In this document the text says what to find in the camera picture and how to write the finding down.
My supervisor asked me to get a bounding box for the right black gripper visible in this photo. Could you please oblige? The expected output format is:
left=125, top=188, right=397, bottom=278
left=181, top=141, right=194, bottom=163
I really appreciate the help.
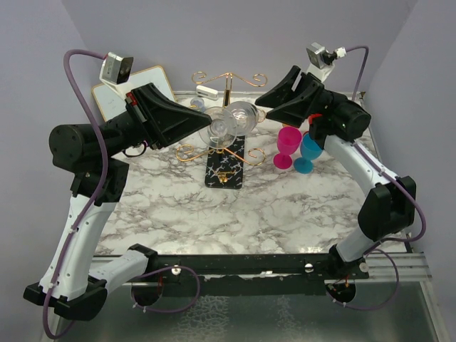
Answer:
left=254, top=67, right=348, bottom=128

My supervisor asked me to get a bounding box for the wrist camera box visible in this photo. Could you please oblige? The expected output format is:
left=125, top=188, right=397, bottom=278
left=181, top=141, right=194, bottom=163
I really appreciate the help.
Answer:
left=99, top=52, right=134, bottom=100
left=306, top=42, right=346, bottom=83

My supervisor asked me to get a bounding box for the gold wire glass rack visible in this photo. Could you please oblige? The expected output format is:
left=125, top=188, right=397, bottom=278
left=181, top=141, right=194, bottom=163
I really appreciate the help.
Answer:
left=175, top=71, right=268, bottom=190

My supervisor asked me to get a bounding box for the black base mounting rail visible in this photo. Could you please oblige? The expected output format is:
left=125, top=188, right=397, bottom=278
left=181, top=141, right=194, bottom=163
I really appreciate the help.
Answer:
left=129, top=253, right=369, bottom=297

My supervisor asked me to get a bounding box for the blue wine glass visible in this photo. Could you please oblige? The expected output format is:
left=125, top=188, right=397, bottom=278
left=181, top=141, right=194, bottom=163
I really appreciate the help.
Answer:
left=294, top=132, right=323, bottom=174

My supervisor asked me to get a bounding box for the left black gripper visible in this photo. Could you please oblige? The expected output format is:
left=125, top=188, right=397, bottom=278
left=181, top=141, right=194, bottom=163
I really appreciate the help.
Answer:
left=100, top=81, right=212, bottom=159

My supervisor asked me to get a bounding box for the red wine glass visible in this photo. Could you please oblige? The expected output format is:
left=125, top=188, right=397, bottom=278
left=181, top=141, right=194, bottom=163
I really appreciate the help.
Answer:
left=308, top=113, right=322, bottom=129

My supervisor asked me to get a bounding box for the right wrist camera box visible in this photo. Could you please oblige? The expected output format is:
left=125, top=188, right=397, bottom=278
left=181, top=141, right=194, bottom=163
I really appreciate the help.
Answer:
left=306, top=42, right=346, bottom=83

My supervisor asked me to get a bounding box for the white whiteboard eraser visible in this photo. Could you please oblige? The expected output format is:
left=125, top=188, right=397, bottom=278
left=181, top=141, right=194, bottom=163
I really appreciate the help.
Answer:
left=196, top=85, right=219, bottom=100

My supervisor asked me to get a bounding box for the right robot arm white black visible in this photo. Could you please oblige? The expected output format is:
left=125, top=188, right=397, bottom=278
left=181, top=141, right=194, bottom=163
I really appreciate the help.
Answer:
left=255, top=66, right=416, bottom=279

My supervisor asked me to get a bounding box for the magenta wine glass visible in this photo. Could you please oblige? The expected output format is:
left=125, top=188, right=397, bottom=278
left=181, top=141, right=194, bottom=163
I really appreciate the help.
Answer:
left=273, top=126, right=302, bottom=170

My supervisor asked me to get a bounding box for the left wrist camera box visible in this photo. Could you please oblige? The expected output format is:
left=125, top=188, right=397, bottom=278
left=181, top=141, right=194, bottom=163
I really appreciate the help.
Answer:
left=99, top=52, right=134, bottom=100

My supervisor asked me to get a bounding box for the gold framed whiteboard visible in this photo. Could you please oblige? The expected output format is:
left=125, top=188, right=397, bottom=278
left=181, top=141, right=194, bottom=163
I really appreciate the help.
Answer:
left=92, top=66, right=176, bottom=121

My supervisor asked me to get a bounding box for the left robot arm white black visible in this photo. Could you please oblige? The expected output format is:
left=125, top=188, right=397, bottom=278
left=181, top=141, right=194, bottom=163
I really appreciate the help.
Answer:
left=24, top=84, right=212, bottom=321

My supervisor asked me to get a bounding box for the small clear plastic cup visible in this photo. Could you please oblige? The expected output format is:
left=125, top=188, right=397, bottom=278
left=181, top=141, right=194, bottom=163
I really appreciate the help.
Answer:
left=190, top=98, right=205, bottom=110

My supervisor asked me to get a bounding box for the clear wine glass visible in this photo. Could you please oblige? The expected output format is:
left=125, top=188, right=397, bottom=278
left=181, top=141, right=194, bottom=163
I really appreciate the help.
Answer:
left=198, top=101, right=260, bottom=150

